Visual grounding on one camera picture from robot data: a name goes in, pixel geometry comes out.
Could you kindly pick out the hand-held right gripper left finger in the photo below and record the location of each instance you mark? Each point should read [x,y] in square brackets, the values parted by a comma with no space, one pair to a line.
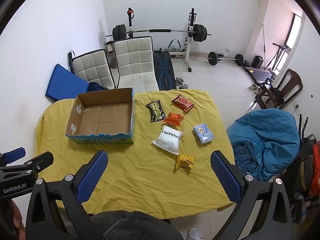
[93,175]

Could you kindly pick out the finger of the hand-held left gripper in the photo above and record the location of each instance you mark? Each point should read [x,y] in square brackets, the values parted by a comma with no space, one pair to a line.
[37,160]
[13,154]

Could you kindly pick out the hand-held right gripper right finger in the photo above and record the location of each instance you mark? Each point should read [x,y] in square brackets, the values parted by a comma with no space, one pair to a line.
[225,177]

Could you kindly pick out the yellow snack packet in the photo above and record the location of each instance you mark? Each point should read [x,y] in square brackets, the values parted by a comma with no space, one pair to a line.
[184,162]

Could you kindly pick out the light blue tissue packet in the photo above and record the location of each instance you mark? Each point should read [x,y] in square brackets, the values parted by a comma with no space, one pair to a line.
[203,133]

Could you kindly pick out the white soft packet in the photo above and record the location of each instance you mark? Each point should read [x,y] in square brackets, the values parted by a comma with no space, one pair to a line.
[167,141]

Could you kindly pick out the orange snack packet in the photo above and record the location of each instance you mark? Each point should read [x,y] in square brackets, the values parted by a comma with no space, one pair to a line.
[173,119]

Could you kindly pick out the red snack packet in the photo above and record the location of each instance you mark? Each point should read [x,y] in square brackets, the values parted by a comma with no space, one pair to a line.
[183,103]

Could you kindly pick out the black wipes packet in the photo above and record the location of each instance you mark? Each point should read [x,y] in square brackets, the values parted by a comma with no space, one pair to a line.
[155,111]

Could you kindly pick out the yellow tablecloth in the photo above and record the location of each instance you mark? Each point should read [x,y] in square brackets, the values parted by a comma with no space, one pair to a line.
[140,177]

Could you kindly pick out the blue blanket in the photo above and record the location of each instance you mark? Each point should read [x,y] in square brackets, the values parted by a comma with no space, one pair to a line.
[262,140]

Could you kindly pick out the dark fleece clothing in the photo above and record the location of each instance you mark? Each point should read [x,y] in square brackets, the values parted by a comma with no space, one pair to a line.
[135,226]

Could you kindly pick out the black backpack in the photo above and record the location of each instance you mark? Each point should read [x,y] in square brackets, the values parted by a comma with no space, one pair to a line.
[300,170]

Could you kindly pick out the blue folded mat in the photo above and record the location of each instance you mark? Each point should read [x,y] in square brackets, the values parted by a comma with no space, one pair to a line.
[65,83]

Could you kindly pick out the dark blue cloth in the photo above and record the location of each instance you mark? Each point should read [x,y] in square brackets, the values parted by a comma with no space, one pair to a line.
[96,86]

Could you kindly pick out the red bag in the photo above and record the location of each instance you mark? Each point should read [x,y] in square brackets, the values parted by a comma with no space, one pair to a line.
[315,170]

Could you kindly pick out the pair of light shoes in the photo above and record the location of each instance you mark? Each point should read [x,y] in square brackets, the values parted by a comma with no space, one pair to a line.
[255,87]

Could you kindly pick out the metal dumbbell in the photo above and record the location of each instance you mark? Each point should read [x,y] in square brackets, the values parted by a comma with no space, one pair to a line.
[180,81]

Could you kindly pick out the small white quilted chair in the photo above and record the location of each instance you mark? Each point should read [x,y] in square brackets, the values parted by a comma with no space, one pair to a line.
[92,67]

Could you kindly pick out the treadmill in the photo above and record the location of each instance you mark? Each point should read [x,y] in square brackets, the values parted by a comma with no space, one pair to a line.
[260,75]

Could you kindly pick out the dark wooden chair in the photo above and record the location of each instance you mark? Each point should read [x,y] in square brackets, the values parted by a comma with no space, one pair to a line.
[292,80]

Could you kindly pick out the short barbell with plates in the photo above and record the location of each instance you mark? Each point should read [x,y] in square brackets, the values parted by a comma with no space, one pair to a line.
[213,58]

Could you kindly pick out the black speaker box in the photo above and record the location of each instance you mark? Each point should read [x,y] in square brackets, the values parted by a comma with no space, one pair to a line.
[257,61]

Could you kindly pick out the large white quilted chair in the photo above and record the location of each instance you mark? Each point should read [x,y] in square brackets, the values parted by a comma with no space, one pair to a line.
[135,60]

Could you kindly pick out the black weight bench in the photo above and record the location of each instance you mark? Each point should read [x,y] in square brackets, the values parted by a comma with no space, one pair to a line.
[163,70]

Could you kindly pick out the white barbell rack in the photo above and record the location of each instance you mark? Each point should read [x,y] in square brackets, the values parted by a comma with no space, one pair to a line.
[190,42]

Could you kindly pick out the barbell with black plates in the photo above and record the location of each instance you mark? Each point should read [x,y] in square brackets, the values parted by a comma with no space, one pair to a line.
[160,30]

